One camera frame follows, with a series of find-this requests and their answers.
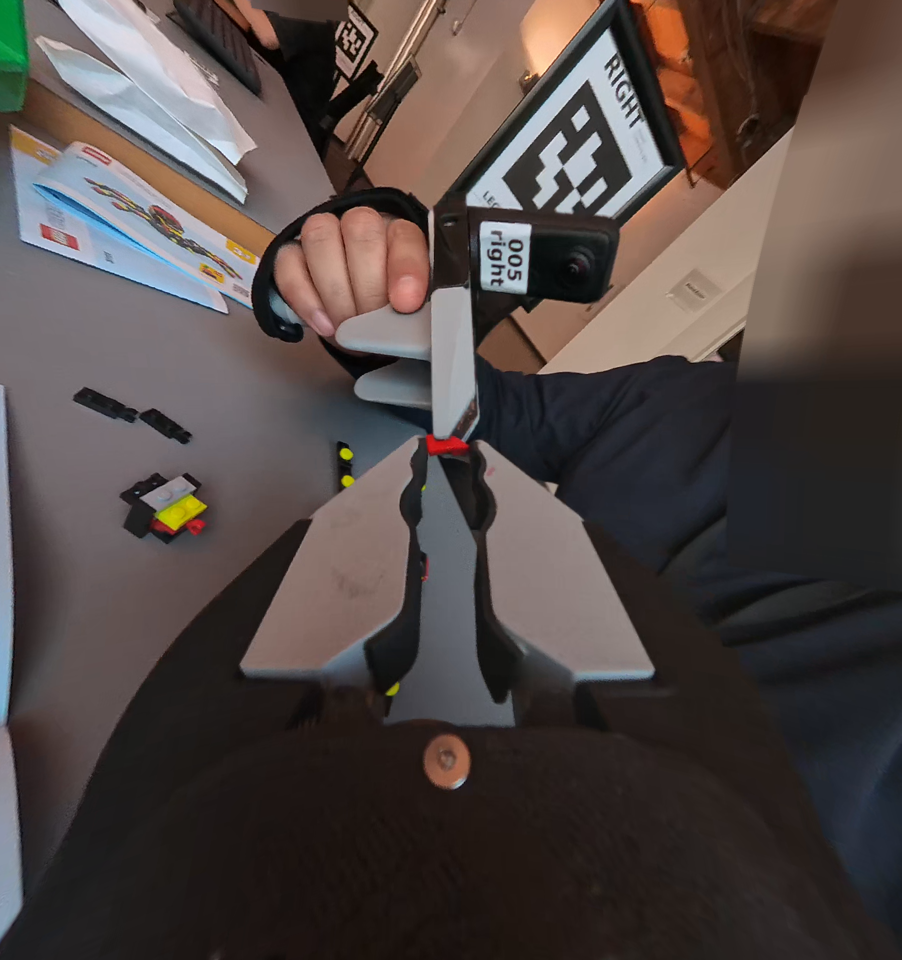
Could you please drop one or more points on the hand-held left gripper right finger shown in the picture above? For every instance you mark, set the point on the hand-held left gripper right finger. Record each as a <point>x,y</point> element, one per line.
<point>563,592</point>

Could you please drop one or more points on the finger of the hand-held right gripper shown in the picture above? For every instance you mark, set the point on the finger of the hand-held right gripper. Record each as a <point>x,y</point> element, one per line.
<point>451,360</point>

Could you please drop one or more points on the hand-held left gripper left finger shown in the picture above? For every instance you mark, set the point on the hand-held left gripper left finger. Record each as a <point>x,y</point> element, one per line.
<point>331,592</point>

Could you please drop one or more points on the red lego slope piece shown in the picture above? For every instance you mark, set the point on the red lego slope piece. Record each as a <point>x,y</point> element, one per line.
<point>445,445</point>

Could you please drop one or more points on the small yellow grey lego assembly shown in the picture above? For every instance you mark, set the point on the small yellow grey lego assembly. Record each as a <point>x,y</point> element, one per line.
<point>169,510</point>

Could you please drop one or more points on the person's right forearm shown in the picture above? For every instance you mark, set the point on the person's right forearm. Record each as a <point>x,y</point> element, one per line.
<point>608,427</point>

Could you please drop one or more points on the black and yellow lego spider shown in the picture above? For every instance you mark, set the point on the black and yellow lego spider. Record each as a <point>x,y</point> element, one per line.
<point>343,454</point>

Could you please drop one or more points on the black lego plate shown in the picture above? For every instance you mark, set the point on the black lego plate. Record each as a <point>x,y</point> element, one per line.
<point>105,405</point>
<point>164,425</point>

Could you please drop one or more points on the person's right hand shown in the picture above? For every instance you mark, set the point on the person's right hand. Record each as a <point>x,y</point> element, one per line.
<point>361,255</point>

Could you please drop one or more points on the wooden cabinet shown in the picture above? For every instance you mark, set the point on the wooden cabinet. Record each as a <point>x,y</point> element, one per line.
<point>721,75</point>

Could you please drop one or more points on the person's legs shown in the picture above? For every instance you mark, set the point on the person's legs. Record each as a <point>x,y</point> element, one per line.
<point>833,712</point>

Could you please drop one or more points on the black and white marker tag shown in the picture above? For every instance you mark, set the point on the black and white marker tag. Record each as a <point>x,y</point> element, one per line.
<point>357,37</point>

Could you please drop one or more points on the booklet with spider cover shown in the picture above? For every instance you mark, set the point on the booklet with spider cover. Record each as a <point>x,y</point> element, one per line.
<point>143,217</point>

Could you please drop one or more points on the black keyboard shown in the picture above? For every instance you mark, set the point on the black keyboard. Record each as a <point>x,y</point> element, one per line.
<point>222,45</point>

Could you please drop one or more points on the flat booklet with red logo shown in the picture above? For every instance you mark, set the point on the flat booklet with red logo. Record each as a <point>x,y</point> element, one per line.
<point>53,232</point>

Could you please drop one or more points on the white paper bag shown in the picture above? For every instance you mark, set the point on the white paper bag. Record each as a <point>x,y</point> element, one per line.
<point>158,60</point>
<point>120,94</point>

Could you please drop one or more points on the brown cardboard sheet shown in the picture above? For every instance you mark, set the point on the brown cardboard sheet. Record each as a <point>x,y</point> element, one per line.
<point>60,109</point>

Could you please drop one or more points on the small white wall label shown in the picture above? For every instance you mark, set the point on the small white wall label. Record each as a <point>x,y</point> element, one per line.
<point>692,291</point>

